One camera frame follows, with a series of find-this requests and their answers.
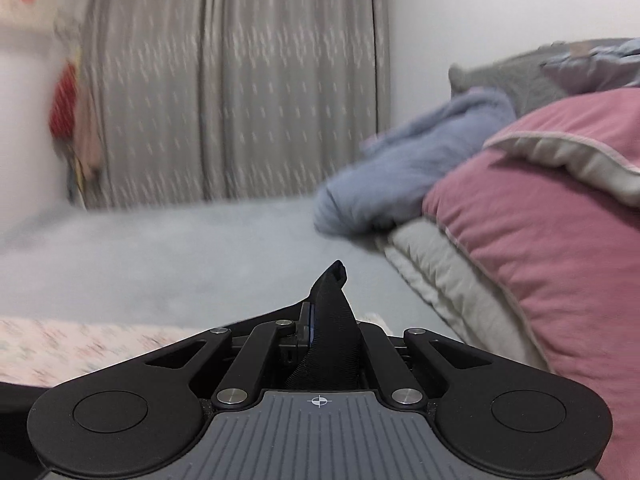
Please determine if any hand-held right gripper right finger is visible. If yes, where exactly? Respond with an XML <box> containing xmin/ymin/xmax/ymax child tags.
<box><xmin>357</xmin><ymin>322</ymin><xmax>497</xmax><ymax>406</ymax></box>

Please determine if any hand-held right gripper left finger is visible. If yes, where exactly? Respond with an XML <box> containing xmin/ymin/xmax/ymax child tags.
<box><xmin>144</xmin><ymin>302</ymin><xmax>315</xmax><ymax>407</ymax></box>

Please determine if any beige pillow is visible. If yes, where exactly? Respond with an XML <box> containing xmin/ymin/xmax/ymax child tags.
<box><xmin>384</xmin><ymin>219</ymin><xmax>552</xmax><ymax>373</ymax></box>

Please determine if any blue fleece blanket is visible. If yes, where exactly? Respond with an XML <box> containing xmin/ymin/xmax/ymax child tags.
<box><xmin>313</xmin><ymin>87</ymin><xmax>517</xmax><ymax>237</ymax></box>

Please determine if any pink pillow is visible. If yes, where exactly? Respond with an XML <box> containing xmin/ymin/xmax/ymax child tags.
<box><xmin>422</xmin><ymin>87</ymin><xmax>640</xmax><ymax>480</ymax></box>

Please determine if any floral bed sheet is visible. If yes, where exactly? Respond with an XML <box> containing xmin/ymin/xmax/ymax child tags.
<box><xmin>0</xmin><ymin>317</ymin><xmax>202</xmax><ymax>389</ymax></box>

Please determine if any grey patterned curtain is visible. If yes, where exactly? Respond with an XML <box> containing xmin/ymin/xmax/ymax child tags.
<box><xmin>81</xmin><ymin>0</ymin><xmax>392</xmax><ymax>209</ymax></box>

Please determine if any pink hanging cloth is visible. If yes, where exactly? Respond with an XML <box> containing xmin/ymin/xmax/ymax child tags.
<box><xmin>74</xmin><ymin>82</ymin><xmax>104</xmax><ymax>182</ymax></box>

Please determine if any grey pillow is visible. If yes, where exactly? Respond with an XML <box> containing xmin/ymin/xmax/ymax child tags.
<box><xmin>448</xmin><ymin>42</ymin><xmax>640</xmax><ymax>117</ymax></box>

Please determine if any red hanging bag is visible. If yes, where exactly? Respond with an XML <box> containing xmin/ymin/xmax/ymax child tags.
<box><xmin>48</xmin><ymin>61</ymin><xmax>79</xmax><ymax>139</ymax></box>

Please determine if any light blue-grey pillow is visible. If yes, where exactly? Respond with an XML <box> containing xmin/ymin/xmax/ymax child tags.
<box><xmin>542</xmin><ymin>38</ymin><xmax>640</xmax><ymax>94</ymax></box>

